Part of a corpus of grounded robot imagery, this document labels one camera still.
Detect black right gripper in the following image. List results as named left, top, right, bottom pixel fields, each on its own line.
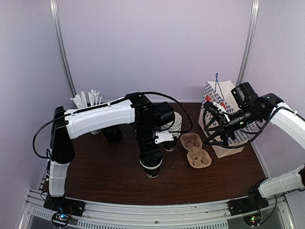
left=204, top=104, right=261, bottom=146

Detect black white paper cup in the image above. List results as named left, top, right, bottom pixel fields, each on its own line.
left=143, top=166, right=160, bottom=178

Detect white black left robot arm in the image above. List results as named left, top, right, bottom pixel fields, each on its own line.
left=48, top=93, right=175, bottom=212

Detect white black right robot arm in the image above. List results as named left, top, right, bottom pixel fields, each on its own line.
left=198, top=81, right=305, bottom=215

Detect cardboard cup carrier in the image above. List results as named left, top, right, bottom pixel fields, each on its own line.
left=180, top=133, right=212, bottom=169

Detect stacked paper cups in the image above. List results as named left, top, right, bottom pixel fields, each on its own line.
left=161, top=112, right=182, bottom=152

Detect blue checkered paper bag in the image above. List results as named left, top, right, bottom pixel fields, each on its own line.
left=198, top=73, right=255, bottom=146

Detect black lid stack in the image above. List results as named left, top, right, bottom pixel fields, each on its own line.
left=102, top=125, right=122, bottom=143

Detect white paper straw cup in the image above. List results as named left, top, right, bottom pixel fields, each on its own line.
left=91, top=129, right=101, bottom=135

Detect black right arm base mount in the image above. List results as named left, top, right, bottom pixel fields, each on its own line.
left=227, top=194, right=269, bottom=216

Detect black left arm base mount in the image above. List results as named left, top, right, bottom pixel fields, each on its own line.
left=43, top=194, right=85, bottom=217

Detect aluminium table front rail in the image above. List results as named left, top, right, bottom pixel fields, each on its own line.
left=20, top=187, right=295, bottom=229

